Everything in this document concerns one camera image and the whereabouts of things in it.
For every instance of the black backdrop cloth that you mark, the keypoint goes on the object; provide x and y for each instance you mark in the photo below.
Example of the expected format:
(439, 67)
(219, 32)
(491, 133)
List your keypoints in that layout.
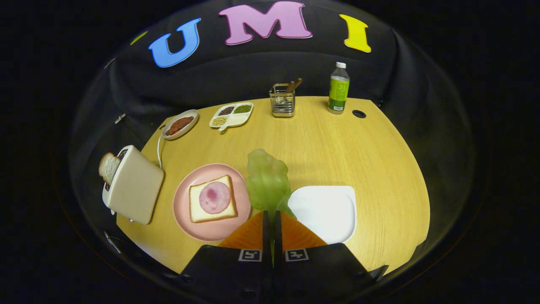
(270, 71)

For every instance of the green label drink bottle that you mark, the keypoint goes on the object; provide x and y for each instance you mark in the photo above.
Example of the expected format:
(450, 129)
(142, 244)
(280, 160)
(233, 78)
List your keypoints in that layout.
(338, 90)

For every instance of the wooden utensil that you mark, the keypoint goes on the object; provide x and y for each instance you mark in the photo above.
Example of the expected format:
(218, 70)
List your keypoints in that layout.
(294, 85)

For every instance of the round beige plate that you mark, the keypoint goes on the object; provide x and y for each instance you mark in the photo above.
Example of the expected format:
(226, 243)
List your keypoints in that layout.
(190, 115)

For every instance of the white toaster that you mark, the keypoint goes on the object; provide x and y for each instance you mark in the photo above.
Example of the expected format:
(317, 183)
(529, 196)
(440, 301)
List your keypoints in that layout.
(135, 185)

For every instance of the green lettuce leaf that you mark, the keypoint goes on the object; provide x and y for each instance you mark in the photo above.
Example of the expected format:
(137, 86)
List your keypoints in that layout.
(268, 181)

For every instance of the brown meat pieces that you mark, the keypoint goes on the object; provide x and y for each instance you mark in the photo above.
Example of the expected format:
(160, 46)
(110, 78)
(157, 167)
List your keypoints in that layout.
(179, 125)

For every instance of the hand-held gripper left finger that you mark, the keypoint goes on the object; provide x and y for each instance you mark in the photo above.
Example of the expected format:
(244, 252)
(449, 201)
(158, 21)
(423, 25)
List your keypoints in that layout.
(266, 236)

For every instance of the pink round plate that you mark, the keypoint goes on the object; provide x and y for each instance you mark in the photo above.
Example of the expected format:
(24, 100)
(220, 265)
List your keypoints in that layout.
(183, 211)

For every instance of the bread slice under ham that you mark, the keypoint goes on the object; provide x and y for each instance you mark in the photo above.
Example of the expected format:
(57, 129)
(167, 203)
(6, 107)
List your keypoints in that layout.
(198, 211)

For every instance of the black table grommet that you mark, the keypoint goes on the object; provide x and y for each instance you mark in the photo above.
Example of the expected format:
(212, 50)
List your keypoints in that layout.
(359, 114)

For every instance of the silver cloth clip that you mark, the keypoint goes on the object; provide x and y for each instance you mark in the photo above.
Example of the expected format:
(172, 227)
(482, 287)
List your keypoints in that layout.
(120, 118)

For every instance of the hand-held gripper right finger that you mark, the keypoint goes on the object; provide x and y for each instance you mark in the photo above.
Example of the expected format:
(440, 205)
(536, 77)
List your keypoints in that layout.
(277, 236)

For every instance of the white divided bean dish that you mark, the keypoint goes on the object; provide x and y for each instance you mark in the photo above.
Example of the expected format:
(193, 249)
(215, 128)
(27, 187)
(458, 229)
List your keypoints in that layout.
(236, 120)

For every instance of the plain toast bread slice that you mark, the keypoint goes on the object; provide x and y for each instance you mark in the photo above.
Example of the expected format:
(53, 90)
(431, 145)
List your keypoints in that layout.
(109, 166)

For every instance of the white square plate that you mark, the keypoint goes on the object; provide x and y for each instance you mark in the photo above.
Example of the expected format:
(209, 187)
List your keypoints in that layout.
(325, 211)

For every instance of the pink ham slice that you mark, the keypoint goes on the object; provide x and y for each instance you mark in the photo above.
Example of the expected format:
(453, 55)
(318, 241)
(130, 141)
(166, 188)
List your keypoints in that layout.
(215, 197)

